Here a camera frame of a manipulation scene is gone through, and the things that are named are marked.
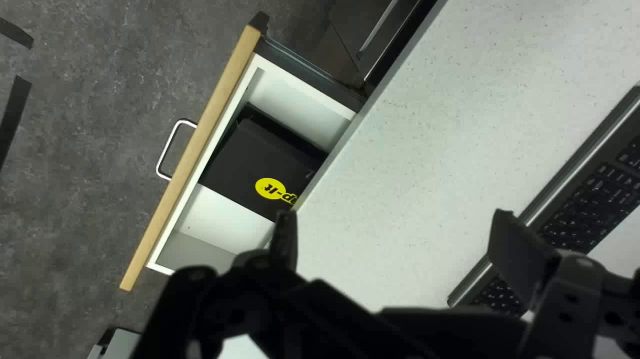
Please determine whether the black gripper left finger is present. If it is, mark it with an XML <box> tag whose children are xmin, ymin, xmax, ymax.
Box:
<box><xmin>264</xmin><ymin>208</ymin><xmax>302</xmax><ymax>270</ymax></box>

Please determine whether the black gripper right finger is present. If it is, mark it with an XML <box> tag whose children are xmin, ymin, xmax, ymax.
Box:
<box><xmin>487</xmin><ymin>208</ymin><xmax>567</xmax><ymax>312</ymax></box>

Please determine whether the white drawer with wooden front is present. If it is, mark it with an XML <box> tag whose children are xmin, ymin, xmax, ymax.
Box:
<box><xmin>118</xmin><ymin>25</ymin><xmax>361</xmax><ymax>296</ymax></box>

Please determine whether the black box in drawer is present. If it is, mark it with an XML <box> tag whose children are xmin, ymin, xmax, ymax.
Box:
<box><xmin>199</xmin><ymin>103</ymin><xmax>330</xmax><ymax>226</ymax></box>

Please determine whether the round yellow sticker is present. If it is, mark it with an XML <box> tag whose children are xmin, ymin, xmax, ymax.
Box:
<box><xmin>252</xmin><ymin>176</ymin><xmax>302</xmax><ymax>210</ymax></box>

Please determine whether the black keyboard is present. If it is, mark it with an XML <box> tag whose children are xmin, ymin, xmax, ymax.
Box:
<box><xmin>446</xmin><ymin>87</ymin><xmax>640</xmax><ymax>320</ymax></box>

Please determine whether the black built-in oven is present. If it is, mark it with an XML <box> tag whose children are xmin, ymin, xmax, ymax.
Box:
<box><xmin>308</xmin><ymin>0</ymin><xmax>446</xmax><ymax>97</ymax></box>

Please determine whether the black floor strip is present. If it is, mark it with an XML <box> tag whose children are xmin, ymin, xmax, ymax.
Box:
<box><xmin>0</xmin><ymin>75</ymin><xmax>35</xmax><ymax>173</ymax></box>
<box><xmin>0</xmin><ymin>17</ymin><xmax>36</xmax><ymax>51</ymax></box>

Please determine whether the silver drawer handle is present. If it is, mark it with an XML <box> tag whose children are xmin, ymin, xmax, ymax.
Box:
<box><xmin>155</xmin><ymin>119</ymin><xmax>203</xmax><ymax>182</ymax></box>

